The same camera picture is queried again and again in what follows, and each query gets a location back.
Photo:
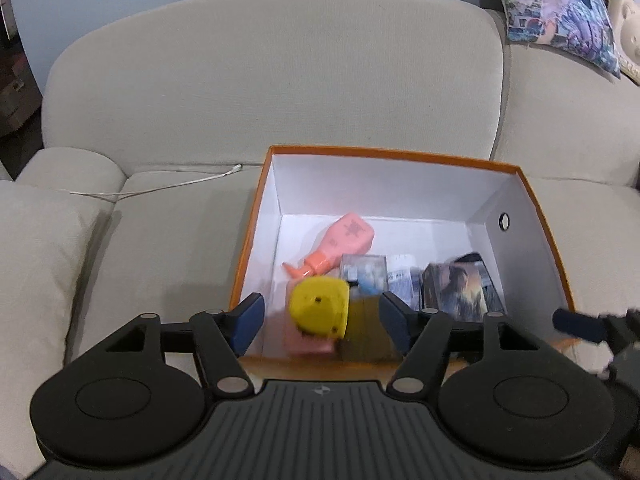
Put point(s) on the clear plastic box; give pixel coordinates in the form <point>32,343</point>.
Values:
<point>365,270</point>

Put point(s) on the white barcode packet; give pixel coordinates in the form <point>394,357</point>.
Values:
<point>402,280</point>

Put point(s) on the pink plastic bottle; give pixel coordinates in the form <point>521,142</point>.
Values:
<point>345,237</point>

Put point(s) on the beige sofa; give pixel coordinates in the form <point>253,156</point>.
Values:
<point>250,85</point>

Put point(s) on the brown cardboard box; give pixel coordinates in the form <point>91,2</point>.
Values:
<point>367,330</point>

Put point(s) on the yellow toy block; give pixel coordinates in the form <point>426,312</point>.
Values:
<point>320,305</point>

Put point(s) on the pink box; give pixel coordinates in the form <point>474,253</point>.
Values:
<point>307,346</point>

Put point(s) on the printed cushion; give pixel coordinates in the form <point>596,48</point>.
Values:
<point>555,5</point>

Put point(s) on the beige plush toy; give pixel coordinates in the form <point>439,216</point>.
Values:
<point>627,30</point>

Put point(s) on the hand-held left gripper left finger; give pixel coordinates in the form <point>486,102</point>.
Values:
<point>247,322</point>

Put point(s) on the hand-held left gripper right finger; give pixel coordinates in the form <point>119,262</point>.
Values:
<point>395,325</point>

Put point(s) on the orange cardboard box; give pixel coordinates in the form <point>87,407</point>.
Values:
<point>375,185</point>

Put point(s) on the printed card box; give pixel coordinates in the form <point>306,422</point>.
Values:
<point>457,290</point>

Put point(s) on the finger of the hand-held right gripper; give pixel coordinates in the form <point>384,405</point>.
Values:
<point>580,325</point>

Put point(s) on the dark wooden furniture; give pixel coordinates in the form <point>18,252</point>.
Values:
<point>15,70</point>

